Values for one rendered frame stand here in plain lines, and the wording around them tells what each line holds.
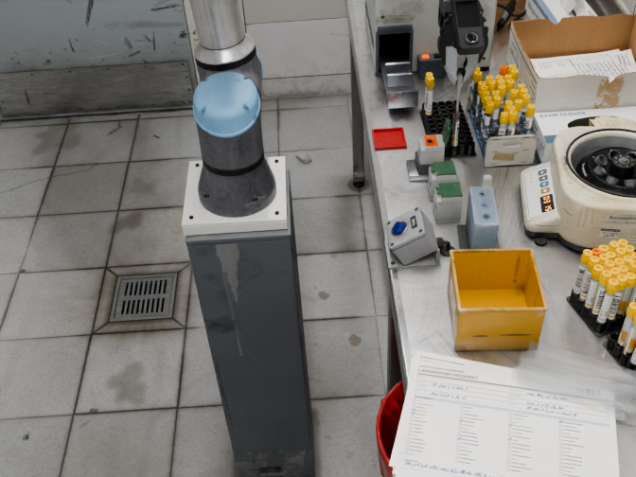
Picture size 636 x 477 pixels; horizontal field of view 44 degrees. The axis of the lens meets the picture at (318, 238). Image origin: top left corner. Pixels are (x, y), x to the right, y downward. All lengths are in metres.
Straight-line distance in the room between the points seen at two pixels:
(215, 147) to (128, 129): 2.03
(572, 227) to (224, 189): 0.62
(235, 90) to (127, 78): 2.03
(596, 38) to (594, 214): 0.62
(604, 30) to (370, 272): 1.14
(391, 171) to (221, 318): 0.46
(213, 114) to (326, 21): 1.98
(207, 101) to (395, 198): 0.42
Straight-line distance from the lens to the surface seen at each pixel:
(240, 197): 1.45
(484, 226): 1.35
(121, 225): 2.93
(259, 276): 1.55
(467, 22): 1.45
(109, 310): 2.64
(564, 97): 1.68
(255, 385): 1.82
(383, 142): 1.68
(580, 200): 1.40
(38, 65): 3.47
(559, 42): 1.90
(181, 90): 3.41
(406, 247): 1.36
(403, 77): 1.78
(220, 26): 1.45
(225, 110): 1.37
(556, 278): 1.41
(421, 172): 1.57
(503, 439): 1.17
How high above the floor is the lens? 1.86
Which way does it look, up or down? 43 degrees down
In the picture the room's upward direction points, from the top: 4 degrees counter-clockwise
